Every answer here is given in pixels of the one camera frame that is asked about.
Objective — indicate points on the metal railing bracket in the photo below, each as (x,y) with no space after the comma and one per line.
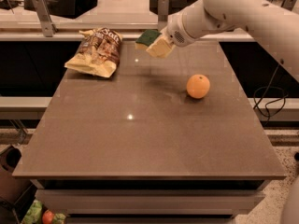
(289,4)
(47,25)
(163,9)

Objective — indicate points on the green and yellow sponge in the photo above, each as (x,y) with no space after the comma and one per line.
(146,39)

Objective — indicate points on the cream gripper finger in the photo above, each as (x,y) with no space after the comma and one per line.
(161,47)

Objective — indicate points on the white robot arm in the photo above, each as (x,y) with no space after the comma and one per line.
(274,28)

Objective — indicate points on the right metal railing bracket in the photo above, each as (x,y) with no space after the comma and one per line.
(289,4)

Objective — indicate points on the orange fruit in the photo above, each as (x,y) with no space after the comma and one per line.
(198,86)

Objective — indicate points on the middle metal railing bracket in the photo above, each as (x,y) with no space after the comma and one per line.
(163,9)

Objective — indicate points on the brown chip bag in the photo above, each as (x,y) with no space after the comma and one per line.
(98,54)

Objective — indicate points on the red tomato in bin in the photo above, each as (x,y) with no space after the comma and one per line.
(47,217)

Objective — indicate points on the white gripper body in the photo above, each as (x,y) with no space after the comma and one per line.
(177,32)

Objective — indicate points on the left metal railing bracket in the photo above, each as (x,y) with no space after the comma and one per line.
(47,25)

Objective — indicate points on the dark bin on floor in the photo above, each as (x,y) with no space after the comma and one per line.
(16,195)

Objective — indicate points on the green snack package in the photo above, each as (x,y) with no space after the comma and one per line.
(34,213)

